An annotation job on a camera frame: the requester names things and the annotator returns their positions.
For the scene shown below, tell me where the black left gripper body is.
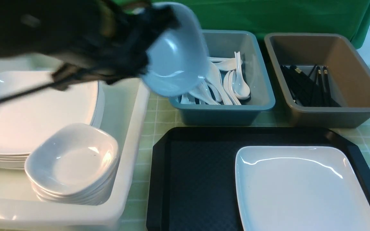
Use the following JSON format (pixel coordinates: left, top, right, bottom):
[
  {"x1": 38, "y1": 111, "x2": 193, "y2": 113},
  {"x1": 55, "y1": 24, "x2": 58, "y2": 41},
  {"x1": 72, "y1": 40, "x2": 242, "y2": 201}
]
[{"x1": 52, "y1": 0, "x2": 180, "y2": 91}]

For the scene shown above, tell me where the white bowl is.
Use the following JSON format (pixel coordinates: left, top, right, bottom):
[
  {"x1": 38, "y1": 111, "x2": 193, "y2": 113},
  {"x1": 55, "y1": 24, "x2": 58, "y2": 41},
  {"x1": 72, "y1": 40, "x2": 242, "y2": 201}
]
[{"x1": 142, "y1": 2, "x2": 210, "y2": 97}]

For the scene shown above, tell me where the black chopstick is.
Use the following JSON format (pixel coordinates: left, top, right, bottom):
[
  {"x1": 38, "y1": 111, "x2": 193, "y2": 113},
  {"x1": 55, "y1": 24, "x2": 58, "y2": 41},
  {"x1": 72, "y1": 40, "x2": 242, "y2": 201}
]
[
  {"x1": 323, "y1": 66, "x2": 331, "y2": 107},
  {"x1": 316, "y1": 66, "x2": 325, "y2": 107}
]

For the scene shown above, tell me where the white ceramic spoon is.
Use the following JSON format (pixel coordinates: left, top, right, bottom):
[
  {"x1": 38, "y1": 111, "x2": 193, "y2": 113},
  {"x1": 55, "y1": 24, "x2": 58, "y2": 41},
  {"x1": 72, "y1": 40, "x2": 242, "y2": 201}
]
[{"x1": 233, "y1": 52, "x2": 251, "y2": 100}]

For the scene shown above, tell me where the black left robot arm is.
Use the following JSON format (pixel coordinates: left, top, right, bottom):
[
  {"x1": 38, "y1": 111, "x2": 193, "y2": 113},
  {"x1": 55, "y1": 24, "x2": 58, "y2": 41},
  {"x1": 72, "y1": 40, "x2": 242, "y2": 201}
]
[{"x1": 0, "y1": 0, "x2": 181, "y2": 85}]

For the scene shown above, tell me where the large white square plate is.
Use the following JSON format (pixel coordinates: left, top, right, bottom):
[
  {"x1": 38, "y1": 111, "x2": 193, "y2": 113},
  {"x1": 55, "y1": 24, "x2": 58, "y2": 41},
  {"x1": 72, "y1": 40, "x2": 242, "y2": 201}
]
[{"x1": 235, "y1": 146, "x2": 370, "y2": 231}]

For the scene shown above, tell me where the teal plastic bin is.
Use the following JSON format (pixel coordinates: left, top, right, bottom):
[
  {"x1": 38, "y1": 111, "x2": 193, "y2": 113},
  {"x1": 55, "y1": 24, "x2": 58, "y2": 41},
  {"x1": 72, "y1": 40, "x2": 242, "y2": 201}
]
[{"x1": 169, "y1": 30, "x2": 276, "y2": 127}]

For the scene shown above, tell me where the pile of white spoons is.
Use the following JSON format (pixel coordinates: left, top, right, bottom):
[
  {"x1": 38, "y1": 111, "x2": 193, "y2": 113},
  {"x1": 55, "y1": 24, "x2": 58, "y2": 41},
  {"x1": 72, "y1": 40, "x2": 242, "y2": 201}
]
[{"x1": 180, "y1": 57, "x2": 246, "y2": 105}]

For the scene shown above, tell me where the stack of white bowls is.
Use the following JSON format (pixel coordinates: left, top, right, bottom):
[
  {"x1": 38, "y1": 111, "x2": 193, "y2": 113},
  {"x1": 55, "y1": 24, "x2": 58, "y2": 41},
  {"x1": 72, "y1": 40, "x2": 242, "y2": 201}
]
[{"x1": 24, "y1": 124, "x2": 120, "y2": 206}]

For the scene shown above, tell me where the stack of white square plates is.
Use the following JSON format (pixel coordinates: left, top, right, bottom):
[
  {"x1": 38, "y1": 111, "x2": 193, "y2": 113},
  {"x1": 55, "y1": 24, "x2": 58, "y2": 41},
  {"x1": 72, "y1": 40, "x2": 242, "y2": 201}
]
[{"x1": 0, "y1": 82, "x2": 105, "y2": 169}]

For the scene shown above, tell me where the black serving tray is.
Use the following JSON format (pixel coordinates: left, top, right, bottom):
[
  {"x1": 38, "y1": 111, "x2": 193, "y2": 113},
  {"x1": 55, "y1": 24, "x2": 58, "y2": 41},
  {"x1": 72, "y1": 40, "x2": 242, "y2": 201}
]
[{"x1": 146, "y1": 127, "x2": 370, "y2": 231}]

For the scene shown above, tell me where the pile of black chopsticks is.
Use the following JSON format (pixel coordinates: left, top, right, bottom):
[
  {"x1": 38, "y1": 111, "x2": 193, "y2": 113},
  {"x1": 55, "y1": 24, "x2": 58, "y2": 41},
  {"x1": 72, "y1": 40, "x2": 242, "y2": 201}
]
[{"x1": 279, "y1": 64, "x2": 341, "y2": 107}]

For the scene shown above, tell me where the large white plastic tub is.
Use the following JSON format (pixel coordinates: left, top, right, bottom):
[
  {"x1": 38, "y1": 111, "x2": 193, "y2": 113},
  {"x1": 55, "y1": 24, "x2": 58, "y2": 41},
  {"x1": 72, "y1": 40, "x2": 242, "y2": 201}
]
[{"x1": 0, "y1": 48, "x2": 151, "y2": 230}]

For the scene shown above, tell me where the green backdrop cloth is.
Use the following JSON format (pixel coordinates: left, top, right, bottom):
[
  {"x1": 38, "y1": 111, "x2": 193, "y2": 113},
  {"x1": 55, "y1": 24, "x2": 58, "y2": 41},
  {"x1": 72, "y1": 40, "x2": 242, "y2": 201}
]
[{"x1": 111, "y1": 0, "x2": 370, "y2": 62}]

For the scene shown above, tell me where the brown plastic bin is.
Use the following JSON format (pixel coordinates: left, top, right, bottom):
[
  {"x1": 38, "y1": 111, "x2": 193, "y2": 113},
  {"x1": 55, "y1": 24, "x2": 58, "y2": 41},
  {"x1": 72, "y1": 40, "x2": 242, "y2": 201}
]
[{"x1": 264, "y1": 33, "x2": 370, "y2": 128}]

